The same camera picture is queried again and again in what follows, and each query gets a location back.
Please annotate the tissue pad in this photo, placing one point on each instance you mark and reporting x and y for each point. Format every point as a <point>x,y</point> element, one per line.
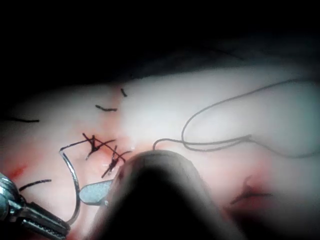
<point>225,120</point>

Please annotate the dark right arm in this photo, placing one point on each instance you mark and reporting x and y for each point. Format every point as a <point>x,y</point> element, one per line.
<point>162,212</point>

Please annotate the curved steel needle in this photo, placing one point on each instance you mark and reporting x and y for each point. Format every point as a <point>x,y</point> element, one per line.
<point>75,183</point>

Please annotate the black stitching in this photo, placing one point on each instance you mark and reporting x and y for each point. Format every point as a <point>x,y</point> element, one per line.
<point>93,145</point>

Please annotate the left arm needle driver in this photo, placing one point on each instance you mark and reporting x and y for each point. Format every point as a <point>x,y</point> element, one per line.
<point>6,202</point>

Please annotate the left arm needle driver jaw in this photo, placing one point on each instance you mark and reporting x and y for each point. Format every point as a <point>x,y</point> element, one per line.
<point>47,216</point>
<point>42,226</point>

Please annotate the short black thread piece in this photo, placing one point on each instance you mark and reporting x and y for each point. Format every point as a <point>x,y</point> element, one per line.
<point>25,120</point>
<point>106,109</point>
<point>35,184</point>
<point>124,92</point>

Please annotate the right arm needle driver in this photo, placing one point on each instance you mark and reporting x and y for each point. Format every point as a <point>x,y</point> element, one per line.
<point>126,167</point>

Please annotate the right arm needle driver jaw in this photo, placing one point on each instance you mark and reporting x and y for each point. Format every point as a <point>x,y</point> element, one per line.
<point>96,203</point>
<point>96,191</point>

